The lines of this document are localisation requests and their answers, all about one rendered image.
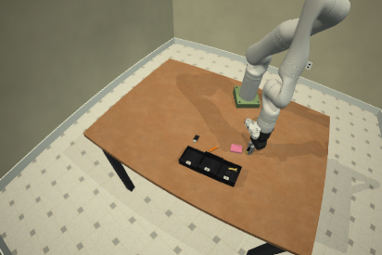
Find pink sticky note pad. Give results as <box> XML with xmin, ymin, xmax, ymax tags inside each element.
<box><xmin>230</xmin><ymin>144</ymin><xmax>242</xmax><ymax>154</ymax></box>

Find black rack of bins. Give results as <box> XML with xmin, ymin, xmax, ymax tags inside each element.
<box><xmin>179</xmin><ymin>146</ymin><xmax>242</xmax><ymax>187</ymax></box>

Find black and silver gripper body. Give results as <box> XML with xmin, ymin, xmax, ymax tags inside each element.
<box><xmin>244</xmin><ymin>115</ymin><xmax>275</xmax><ymax>150</ymax></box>

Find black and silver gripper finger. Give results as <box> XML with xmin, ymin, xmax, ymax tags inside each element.
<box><xmin>246</xmin><ymin>141</ymin><xmax>253</xmax><ymax>151</ymax></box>
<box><xmin>248</xmin><ymin>145</ymin><xmax>255</xmax><ymax>155</ymax></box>

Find black usb stick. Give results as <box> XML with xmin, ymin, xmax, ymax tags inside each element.
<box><xmin>193</xmin><ymin>134</ymin><xmax>199</xmax><ymax>143</ymax></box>

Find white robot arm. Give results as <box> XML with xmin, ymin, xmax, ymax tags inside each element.
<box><xmin>239</xmin><ymin>0</ymin><xmax>350</xmax><ymax>124</ymax></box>

